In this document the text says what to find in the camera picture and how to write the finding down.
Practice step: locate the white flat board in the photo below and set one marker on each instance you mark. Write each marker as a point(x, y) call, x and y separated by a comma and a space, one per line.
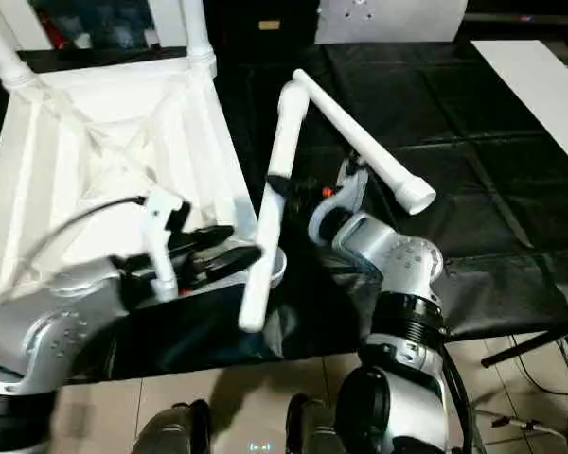
point(540, 95)

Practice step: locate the black left robot foot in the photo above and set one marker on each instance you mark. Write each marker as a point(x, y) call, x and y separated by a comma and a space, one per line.
point(175, 430)

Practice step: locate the white plastic table top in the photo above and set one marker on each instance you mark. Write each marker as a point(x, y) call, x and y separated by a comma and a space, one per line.
point(104, 161)

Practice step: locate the black box with yellow label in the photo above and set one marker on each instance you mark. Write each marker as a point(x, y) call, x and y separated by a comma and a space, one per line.
point(265, 24)

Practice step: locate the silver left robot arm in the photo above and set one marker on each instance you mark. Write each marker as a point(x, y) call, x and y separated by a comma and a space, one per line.
point(38, 331)

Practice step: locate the white plastic table leg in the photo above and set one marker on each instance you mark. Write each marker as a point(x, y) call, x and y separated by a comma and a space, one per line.
point(197, 33)
point(282, 142)
point(360, 142)
point(0, 47)

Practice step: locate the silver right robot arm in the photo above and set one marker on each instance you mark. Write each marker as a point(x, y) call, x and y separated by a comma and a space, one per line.
point(398, 274)

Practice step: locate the white cabinet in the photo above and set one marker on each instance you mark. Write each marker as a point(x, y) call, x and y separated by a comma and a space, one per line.
point(24, 19)

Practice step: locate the black robot foot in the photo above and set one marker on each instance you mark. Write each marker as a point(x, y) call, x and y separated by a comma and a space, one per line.
point(175, 430)
point(308, 426)

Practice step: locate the black right robot foot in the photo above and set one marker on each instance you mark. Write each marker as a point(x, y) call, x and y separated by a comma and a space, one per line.
point(308, 426)

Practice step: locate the black metal table leg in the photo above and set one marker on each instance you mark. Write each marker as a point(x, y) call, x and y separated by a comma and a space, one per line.
point(530, 345)

